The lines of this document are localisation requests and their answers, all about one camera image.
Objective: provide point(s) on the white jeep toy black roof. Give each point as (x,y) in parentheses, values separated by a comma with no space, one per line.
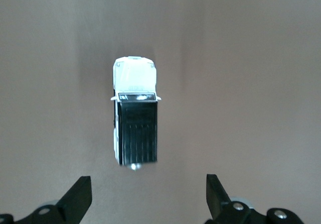
(135,75)

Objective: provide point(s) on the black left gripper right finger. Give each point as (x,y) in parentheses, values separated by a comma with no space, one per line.
(218,204)

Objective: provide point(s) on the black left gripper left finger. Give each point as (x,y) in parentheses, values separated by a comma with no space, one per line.
(72,204)

